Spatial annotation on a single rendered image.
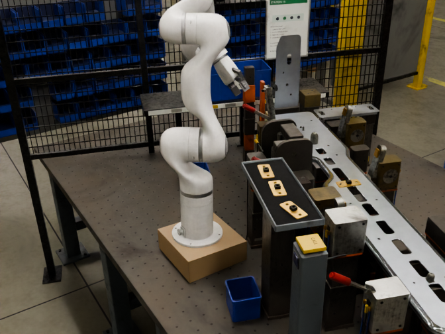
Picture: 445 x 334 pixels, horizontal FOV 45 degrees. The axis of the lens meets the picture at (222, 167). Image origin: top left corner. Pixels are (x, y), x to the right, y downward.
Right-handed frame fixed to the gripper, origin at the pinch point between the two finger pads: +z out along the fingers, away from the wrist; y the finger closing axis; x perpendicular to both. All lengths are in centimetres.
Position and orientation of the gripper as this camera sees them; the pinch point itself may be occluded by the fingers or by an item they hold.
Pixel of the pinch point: (241, 90)
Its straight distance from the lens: 225.4
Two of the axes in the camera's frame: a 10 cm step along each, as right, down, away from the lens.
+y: 3.5, -0.8, -9.3
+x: 7.4, -5.8, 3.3
